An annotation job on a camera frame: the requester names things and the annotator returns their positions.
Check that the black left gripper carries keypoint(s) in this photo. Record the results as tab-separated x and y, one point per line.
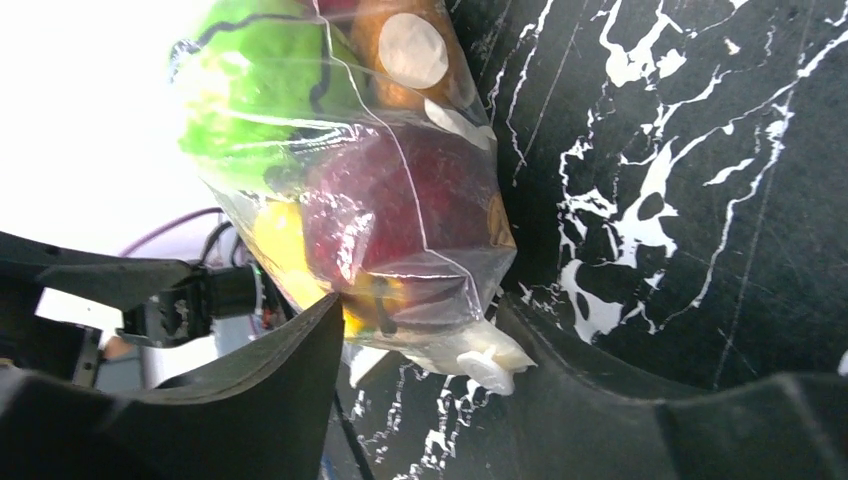
183	302

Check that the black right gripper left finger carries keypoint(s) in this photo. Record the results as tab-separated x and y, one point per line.
260	412

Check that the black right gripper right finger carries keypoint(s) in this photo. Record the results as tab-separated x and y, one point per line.
581	413

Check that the clear zip top bag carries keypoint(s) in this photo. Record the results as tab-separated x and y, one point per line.
348	143

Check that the yellow fake banana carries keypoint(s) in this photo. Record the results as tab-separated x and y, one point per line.
277	242

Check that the green fake pepper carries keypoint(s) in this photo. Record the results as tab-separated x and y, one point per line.
263	84

